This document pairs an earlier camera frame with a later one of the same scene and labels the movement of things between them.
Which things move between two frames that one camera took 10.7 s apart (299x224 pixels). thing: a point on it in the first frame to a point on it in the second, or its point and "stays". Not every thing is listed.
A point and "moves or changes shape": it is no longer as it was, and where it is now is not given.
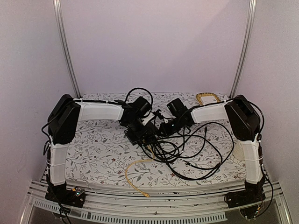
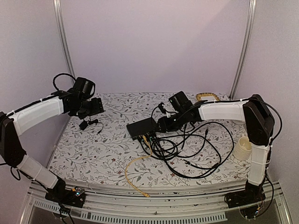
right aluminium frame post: [249, 38] stays
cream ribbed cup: [238, 152] stays
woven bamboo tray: [199, 95] stays
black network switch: [142, 140] moves or changes shape
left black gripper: [146, 131] to [98, 108]
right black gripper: [163, 128] stays
